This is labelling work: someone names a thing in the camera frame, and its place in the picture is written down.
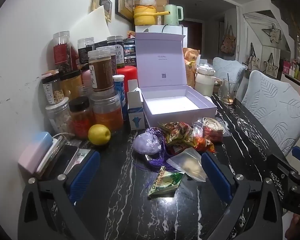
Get dark coffee bag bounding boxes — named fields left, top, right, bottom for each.
left=123, top=38, right=137, bottom=68

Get black power cord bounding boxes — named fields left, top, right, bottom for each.
left=161, top=24, right=183, bottom=33

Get dark red snack packet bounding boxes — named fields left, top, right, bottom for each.
left=169, top=143, right=191, bottom=156

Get clear jar black label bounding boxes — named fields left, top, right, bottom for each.
left=77, top=37, right=95, bottom=67

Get purple sachet with tassel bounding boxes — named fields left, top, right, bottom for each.
left=132, top=127, right=177, bottom=172

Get yellow pot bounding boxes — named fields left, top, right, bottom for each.
left=133, top=4, right=170, bottom=26

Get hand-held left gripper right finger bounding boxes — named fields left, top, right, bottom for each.
left=201, top=152, right=284, bottom=240

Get yellow lemon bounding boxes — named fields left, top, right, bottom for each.
left=88, top=124, right=112, bottom=146

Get purple gift box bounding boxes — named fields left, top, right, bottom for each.
left=134, top=32, right=217, bottom=130

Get jar of yellow grains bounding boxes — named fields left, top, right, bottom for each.
left=59, top=69, right=83, bottom=100

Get red container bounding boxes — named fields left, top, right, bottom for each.
left=116, top=66, right=138, bottom=95

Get white foam board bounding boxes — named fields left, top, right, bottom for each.
left=67, top=5, right=112, bottom=53

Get glass cup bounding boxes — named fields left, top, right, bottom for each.
left=220, top=78, right=239, bottom=105

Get clear jar orange label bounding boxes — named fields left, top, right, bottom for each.
left=90, top=90, right=124, bottom=134

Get small empty clear jar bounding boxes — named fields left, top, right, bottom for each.
left=77, top=85, right=93, bottom=98

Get blue tablet tube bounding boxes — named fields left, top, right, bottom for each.
left=112, top=74, right=128, bottom=122

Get clear jar dark contents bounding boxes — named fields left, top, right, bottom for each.
left=106, top=35, right=125, bottom=69

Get green snack packet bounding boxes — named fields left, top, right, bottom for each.
left=147, top=166, right=185, bottom=198

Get white power bank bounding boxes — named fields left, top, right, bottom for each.
left=36, top=136, right=65, bottom=173

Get wall intercom panel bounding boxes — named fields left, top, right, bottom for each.
left=91, top=0, right=113, bottom=23

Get pink bottle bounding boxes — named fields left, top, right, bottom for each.
left=81, top=69, right=93, bottom=87

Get brown door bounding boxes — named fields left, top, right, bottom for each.
left=184, top=20, right=203, bottom=53

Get tall jar red label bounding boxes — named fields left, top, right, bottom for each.
left=52, top=31, right=79, bottom=72

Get clear zip bag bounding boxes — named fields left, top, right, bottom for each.
left=166, top=147, right=208, bottom=182

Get white lidded jar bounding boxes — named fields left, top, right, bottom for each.
left=194, top=63, right=217, bottom=97

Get metal stirrer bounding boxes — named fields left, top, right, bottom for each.
left=227, top=73, right=233, bottom=100

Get blue white carton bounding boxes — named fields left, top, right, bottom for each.
left=126, top=79, right=145, bottom=130

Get green kettle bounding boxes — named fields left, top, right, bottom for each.
left=163, top=4, right=184, bottom=26

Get chair with leaf cover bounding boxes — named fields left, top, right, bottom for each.
left=241, top=70, right=300, bottom=157
left=212, top=57, right=247, bottom=88

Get black-lid spice jar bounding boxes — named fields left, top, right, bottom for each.
left=69, top=96, right=95, bottom=139

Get brown patterned tote bag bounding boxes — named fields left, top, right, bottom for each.
left=220, top=25, right=237, bottom=55

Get white charging cable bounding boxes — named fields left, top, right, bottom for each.
left=52, top=132, right=74, bottom=139

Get orange snack bag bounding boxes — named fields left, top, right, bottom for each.
left=182, top=47, right=200, bottom=88

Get jar of white pieces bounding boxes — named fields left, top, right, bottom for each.
left=45, top=97, right=74, bottom=138

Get gold red candy packet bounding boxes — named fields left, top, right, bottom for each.
left=159, top=121, right=193, bottom=147

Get black-lid jar of seeds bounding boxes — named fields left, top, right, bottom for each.
left=42, top=69, right=65, bottom=105

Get orange red snack packet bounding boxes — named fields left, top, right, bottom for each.
left=190, top=136, right=217, bottom=154

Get pink blue case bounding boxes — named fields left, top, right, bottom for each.
left=18, top=132, right=54, bottom=174

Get row of cosmetic bottles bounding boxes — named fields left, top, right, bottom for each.
left=281, top=57, right=300, bottom=85

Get white tote bag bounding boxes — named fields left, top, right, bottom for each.
left=261, top=23, right=283, bottom=46
left=261, top=52, right=280, bottom=79
left=242, top=42, right=262, bottom=72

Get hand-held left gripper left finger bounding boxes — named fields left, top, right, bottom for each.
left=17, top=151, right=102, bottom=240

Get black smartphone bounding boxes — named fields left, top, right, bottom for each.
left=41, top=140, right=79, bottom=178

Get white printed sachet packet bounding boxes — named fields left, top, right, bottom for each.
left=75, top=149, right=93, bottom=163

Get white mini fridge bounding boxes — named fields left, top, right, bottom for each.
left=135, top=24, right=188, bottom=49

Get red packet white label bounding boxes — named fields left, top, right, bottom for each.
left=202, top=125, right=224, bottom=144

